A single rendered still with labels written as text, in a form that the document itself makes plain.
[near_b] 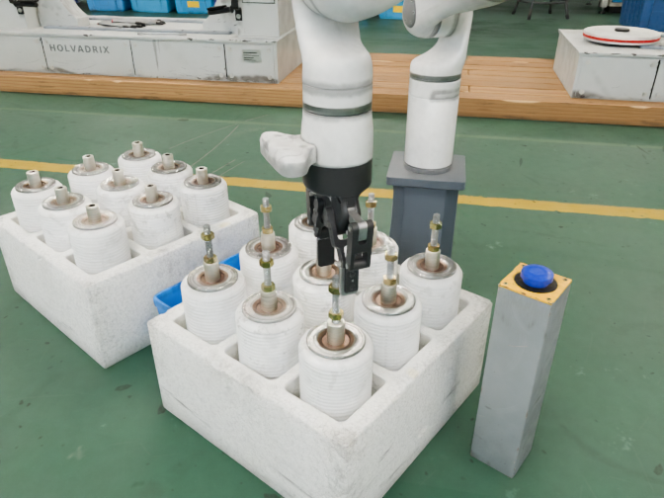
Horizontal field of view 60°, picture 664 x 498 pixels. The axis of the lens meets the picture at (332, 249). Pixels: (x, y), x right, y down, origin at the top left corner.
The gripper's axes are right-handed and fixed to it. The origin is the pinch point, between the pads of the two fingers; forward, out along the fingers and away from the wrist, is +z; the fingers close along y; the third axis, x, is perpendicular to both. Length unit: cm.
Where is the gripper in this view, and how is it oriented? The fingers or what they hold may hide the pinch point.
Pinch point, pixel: (336, 269)
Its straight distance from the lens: 68.2
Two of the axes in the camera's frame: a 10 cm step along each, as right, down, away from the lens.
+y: -3.9, -4.5, 8.0
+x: -9.2, 1.9, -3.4
